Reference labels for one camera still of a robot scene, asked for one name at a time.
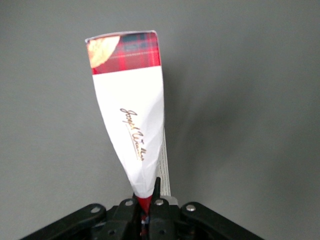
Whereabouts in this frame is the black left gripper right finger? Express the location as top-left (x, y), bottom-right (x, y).
top-left (148, 176), bottom-right (265, 240)

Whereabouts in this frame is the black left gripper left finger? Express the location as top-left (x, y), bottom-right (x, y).
top-left (19, 197), bottom-right (140, 240)

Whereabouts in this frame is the red tartan cookie box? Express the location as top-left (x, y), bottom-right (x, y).
top-left (84, 30), bottom-right (174, 223)

